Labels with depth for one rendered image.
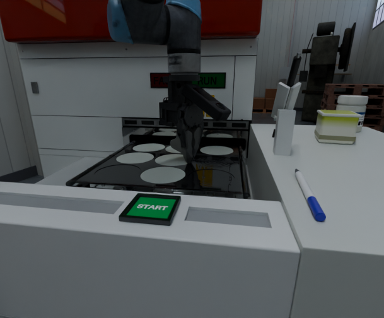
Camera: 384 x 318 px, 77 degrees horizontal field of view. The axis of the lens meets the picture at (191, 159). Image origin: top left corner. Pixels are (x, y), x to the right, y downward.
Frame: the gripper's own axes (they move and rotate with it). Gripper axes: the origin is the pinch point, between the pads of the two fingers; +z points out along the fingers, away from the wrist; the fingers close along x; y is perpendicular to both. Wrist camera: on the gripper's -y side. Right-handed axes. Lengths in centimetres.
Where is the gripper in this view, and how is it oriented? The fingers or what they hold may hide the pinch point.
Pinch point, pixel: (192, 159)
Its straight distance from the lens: 60.7
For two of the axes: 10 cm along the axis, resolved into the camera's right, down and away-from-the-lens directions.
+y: -8.1, -1.8, 5.6
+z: 0.0, 9.5, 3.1
